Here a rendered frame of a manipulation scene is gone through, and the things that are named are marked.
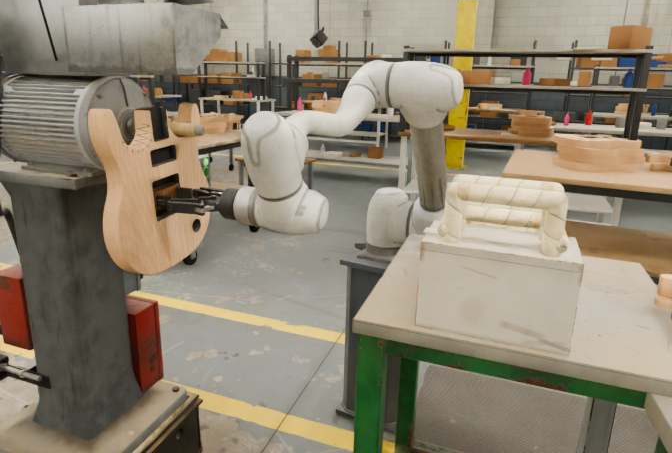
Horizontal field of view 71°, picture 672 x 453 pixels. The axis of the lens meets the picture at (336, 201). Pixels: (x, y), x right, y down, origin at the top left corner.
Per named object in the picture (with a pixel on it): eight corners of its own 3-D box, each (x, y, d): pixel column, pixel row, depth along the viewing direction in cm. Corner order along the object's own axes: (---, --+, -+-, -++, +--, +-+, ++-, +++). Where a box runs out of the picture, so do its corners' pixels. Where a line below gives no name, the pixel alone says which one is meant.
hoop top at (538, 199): (444, 200, 85) (445, 183, 84) (446, 196, 88) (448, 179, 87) (567, 214, 78) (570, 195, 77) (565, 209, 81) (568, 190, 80)
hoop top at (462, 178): (450, 191, 92) (451, 175, 91) (452, 187, 95) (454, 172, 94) (563, 202, 85) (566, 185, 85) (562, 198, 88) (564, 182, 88)
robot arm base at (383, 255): (364, 242, 205) (365, 230, 204) (413, 252, 196) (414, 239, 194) (346, 256, 190) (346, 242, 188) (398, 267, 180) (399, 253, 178)
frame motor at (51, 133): (-16, 169, 131) (-32, 72, 125) (67, 155, 156) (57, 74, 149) (99, 183, 118) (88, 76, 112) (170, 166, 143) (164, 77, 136)
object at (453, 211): (440, 242, 87) (445, 192, 84) (443, 237, 89) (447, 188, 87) (458, 244, 86) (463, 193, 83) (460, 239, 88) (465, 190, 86)
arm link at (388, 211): (374, 233, 201) (376, 182, 195) (416, 239, 193) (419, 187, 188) (359, 244, 186) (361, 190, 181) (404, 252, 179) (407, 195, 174)
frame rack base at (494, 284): (414, 327, 91) (420, 241, 86) (427, 294, 105) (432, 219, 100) (571, 357, 82) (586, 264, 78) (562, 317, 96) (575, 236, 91)
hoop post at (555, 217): (540, 256, 81) (548, 202, 79) (539, 249, 84) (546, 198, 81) (561, 258, 80) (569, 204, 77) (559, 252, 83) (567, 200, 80)
